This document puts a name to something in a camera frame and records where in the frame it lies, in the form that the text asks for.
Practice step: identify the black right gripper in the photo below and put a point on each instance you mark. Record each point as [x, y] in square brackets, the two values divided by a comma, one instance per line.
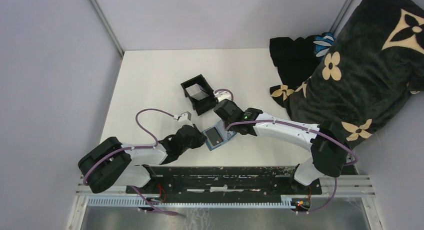
[235, 105]

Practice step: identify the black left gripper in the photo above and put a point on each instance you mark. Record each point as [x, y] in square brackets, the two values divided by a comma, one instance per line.
[200, 138]

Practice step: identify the blue leather card holder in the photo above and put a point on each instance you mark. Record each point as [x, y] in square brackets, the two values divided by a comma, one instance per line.
[217, 135]

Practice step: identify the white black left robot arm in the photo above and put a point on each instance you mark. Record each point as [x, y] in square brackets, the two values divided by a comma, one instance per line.
[113, 163]

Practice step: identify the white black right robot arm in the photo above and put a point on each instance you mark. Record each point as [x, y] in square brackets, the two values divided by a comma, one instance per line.
[329, 150]

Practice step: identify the black plastic card bin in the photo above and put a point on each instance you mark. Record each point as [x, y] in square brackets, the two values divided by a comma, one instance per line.
[205, 105]

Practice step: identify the stack of silver cards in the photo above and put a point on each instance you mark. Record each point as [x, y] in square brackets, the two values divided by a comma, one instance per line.
[196, 92]

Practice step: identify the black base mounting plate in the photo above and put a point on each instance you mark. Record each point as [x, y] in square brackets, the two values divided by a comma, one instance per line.
[227, 185]

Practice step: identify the black cloth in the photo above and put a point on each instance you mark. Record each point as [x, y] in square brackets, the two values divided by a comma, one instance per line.
[295, 60]

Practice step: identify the blue white patterned cloth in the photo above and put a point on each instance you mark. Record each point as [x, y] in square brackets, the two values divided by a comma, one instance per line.
[322, 44]

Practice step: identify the black floral fleece blanket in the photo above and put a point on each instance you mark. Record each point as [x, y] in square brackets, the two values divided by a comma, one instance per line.
[369, 73]

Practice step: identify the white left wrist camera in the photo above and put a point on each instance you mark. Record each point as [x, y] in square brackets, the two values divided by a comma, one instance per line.
[185, 118]

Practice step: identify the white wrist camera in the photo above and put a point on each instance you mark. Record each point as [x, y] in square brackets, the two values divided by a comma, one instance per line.
[220, 96]
[185, 118]

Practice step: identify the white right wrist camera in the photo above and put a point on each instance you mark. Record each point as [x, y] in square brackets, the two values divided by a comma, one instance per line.
[220, 96]

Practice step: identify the aluminium frame rail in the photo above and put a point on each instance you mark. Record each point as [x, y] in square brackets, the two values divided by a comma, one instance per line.
[347, 186]

